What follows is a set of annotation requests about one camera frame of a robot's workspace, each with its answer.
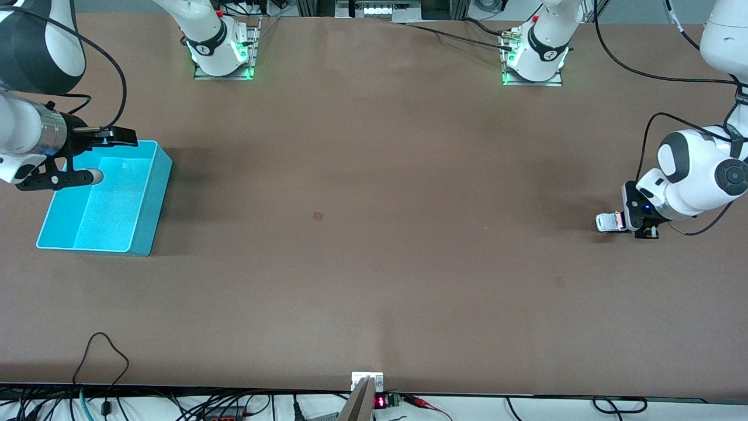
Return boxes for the thin black looped cable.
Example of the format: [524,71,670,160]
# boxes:
[72,332,130,413]

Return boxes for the white jeep toy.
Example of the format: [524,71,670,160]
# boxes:
[595,212,629,234]

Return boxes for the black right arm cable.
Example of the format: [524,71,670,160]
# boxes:
[18,6,128,132]

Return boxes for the black box with red switches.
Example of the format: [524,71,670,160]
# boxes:
[202,406,253,421]

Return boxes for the silver box with white lights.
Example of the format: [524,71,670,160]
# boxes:
[335,0,423,23]

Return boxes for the turquoise plastic bin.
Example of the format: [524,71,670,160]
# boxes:
[36,139,174,257]

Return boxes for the red clip lead wires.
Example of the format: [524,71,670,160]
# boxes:
[402,395,453,421]

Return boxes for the black coiled cable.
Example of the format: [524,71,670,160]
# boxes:
[591,396,648,415]

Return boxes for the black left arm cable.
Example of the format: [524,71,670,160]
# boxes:
[594,0,748,237]

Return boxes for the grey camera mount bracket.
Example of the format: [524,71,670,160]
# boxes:
[338,372,385,421]

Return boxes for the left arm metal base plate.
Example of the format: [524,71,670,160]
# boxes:
[501,29,563,87]

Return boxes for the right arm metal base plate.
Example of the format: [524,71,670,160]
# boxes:
[194,16,261,81]

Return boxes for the black cable to arm base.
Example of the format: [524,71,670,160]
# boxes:
[405,18,516,52]

